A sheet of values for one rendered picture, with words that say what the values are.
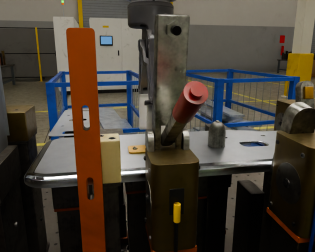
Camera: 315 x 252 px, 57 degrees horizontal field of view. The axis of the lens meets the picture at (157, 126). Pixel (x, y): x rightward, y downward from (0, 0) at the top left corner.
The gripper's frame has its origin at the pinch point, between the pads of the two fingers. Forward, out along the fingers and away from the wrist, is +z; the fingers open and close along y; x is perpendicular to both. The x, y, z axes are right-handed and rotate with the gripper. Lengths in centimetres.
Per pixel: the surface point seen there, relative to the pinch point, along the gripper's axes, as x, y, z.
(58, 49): 127, 766, -21
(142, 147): 1.6, 0.6, 4.5
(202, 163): -6.8, -8.9, 4.5
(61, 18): 113, 766, -96
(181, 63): -1.1, -16.5, -11.3
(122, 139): 4.8, 7.1, 4.7
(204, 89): -0.6, -26.4, -9.4
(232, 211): -29, 25, 34
